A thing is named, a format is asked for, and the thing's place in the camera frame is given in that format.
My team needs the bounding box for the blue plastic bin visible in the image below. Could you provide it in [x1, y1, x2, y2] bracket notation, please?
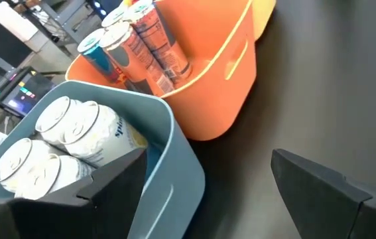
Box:
[0, 80, 206, 239]

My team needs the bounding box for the blue silver energy drink can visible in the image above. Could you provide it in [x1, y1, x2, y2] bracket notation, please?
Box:
[98, 21, 176, 97]
[122, 0, 194, 84]
[76, 28, 125, 84]
[100, 5, 127, 30]

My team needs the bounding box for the yellow plastic bin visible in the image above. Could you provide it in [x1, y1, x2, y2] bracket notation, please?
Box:
[251, 0, 277, 41]

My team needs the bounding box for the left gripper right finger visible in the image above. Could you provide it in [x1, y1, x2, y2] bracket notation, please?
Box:
[270, 148, 376, 239]

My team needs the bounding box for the black computer with blue lights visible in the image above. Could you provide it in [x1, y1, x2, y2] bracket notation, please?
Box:
[86, 0, 125, 17]

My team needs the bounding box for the black floor monitor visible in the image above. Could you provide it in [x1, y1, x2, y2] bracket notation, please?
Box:
[0, 65, 58, 119]

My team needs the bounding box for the orange plastic bin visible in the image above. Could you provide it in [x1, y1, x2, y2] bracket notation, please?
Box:
[64, 0, 258, 142]

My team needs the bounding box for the grey metal stand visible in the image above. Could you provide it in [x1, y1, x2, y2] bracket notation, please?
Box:
[38, 0, 89, 44]

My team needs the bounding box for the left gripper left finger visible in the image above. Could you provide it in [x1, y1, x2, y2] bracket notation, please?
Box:
[8, 148, 148, 239]

